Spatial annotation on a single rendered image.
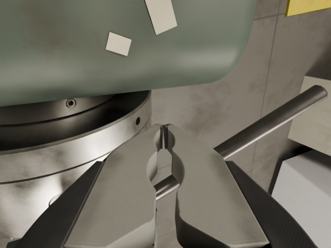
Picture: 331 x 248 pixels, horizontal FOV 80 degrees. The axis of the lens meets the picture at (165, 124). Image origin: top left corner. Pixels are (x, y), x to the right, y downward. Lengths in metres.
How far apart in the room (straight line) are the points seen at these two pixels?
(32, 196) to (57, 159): 0.05
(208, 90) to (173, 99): 0.33
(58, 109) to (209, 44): 0.17
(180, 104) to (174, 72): 1.54
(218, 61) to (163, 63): 0.06
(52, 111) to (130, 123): 0.09
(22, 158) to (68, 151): 0.04
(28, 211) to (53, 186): 0.04
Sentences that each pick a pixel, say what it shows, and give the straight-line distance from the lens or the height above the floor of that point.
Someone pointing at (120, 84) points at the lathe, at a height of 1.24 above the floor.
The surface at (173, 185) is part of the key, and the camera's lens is 0.16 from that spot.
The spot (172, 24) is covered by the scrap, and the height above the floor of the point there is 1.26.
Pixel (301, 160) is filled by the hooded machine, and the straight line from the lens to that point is 3.19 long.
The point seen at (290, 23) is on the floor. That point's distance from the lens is 2.19.
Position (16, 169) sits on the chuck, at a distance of 0.23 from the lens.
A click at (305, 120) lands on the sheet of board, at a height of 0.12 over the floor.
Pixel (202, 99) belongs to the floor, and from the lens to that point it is 1.81.
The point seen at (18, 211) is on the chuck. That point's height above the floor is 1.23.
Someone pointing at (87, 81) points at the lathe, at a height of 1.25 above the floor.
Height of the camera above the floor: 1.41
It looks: 53 degrees down
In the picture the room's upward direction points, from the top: 144 degrees clockwise
